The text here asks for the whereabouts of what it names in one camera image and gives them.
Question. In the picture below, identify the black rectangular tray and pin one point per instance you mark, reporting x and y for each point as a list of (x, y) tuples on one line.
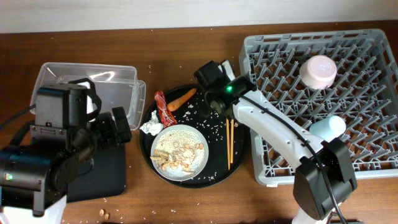
[(106, 178)]

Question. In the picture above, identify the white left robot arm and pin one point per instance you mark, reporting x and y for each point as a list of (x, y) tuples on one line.
[(42, 159)]

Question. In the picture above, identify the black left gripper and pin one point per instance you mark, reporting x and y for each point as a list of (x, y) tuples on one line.
[(112, 137)]

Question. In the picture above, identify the red snack wrapper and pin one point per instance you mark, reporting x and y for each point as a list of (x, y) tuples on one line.
[(166, 117)]

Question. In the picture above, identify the light blue cup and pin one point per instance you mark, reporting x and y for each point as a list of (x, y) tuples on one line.
[(329, 128)]

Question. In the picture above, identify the crumpled white tissue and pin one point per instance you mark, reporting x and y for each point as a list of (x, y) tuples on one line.
[(153, 126)]

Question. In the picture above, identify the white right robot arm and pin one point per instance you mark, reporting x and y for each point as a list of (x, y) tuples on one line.
[(324, 175)]

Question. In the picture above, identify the wooden chopstick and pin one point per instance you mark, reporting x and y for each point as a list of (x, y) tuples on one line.
[(231, 141), (228, 142)]

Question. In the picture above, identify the round black tray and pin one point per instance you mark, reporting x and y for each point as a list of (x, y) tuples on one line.
[(214, 130)]

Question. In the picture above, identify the orange carrot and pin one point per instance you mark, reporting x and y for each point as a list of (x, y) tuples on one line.
[(176, 104)]

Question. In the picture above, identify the grey plate with food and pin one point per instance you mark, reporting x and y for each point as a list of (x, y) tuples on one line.
[(179, 153)]

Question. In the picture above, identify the clear plastic bin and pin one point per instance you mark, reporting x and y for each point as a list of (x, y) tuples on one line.
[(116, 85)]

